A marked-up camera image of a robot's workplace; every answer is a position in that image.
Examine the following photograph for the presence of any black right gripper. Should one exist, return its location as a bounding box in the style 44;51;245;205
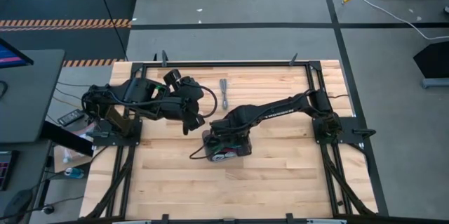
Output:
209;111;252;146

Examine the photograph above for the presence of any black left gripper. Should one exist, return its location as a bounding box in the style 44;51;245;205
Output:
168;97;207;136

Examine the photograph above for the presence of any translucent grey plastic bin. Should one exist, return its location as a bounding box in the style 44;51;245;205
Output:
202;131;253;163

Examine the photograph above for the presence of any grey braided cable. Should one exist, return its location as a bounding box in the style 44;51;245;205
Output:
219;78;229;110

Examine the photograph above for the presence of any black remote control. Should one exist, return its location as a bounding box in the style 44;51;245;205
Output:
57;109;85;127

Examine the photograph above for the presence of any blue water bottle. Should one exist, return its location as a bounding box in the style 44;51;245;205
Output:
64;166;85;179

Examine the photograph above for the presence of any dark grey desk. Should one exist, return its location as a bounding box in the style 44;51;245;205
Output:
0;48;67;144
0;139;53;224

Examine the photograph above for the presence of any black hazard-striped floor mat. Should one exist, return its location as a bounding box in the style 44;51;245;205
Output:
0;0;138;67

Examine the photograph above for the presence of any black computer mouse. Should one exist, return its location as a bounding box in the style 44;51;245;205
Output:
2;188;34;220

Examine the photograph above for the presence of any computer keyboard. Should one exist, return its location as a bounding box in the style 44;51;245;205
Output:
0;150;15;192

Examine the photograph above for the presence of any computer monitor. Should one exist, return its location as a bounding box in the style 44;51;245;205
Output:
0;37;35;70

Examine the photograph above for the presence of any black panel stand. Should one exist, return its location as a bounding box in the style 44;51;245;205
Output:
413;40;449;90

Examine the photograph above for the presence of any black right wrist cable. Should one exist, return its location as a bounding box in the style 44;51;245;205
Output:
189;142;213;160

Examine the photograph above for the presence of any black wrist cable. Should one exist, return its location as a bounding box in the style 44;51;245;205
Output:
191;82;218;119
189;142;213;160

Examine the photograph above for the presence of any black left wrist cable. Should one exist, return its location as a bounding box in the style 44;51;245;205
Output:
191;82;218;119

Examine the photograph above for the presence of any black aluminium table frame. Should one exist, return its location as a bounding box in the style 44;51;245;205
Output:
83;52;378;224

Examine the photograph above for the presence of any black hanging cable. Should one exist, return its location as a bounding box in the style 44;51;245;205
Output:
92;0;129;60

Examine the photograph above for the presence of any white floor cable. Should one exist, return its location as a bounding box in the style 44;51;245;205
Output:
352;0;449;41

